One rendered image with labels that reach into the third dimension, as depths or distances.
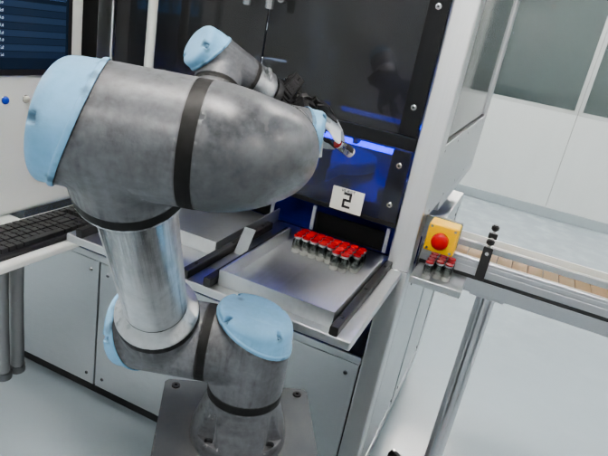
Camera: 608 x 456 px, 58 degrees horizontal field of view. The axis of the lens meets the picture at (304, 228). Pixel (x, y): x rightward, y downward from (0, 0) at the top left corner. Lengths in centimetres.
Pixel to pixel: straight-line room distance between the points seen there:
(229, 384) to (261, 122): 47
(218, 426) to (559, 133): 533
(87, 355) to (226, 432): 131
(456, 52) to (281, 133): 87
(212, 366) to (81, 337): 133
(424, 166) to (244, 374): 72
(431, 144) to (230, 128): 92
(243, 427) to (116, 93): 55
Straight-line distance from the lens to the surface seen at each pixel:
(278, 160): 47
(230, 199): 47
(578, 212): 607
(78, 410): 222
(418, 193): 135
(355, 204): 140
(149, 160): 46
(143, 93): 47
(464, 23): 131
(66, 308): 211
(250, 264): 128
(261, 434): 88
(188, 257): 129
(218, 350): 81
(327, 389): 164
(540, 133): 593
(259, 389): 83
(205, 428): 90
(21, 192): 167
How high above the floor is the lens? 143
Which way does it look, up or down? 21 degrees down
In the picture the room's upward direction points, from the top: 11 degrees clockwise
